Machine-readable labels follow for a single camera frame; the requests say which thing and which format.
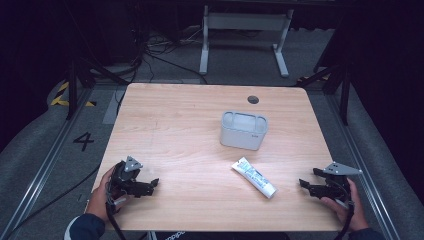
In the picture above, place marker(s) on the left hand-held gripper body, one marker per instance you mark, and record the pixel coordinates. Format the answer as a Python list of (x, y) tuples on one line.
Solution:
[(124, 180)]

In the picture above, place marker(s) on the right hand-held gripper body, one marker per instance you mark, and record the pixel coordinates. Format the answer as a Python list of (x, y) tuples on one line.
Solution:
[(338, 181)]

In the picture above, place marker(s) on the white toothpaste tube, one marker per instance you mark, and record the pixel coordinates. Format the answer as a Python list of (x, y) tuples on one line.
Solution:
[(255, 177)]

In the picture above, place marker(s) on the grey plastic toothbrush holder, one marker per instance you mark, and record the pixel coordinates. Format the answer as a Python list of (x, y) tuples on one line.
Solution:
[(243, 131)]

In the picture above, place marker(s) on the person's left hand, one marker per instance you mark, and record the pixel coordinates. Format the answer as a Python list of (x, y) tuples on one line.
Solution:
[(96, 200)]

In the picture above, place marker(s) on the person's right hand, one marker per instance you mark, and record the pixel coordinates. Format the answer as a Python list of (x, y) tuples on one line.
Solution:
[(353, 213)]

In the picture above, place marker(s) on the black metal stand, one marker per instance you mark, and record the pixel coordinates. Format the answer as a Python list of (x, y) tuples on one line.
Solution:
[(345, 96), (72, 90)]

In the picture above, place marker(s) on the person's dark clothing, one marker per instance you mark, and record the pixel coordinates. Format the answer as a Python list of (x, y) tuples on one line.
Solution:
[(216, 236)]

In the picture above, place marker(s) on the dark table grommet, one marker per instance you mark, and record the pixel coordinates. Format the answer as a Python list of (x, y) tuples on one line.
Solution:
[(253, 99)]

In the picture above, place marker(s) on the yellow black floor tape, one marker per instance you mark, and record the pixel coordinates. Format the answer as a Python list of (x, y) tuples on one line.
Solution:
[(61, 98)]

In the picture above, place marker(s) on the metal floor rail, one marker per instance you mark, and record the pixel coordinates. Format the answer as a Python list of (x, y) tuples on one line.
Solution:
[(43, 170), (361, 170)]

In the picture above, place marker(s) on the white metal desk frame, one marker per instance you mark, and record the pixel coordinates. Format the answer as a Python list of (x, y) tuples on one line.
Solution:
[(246, 21)]

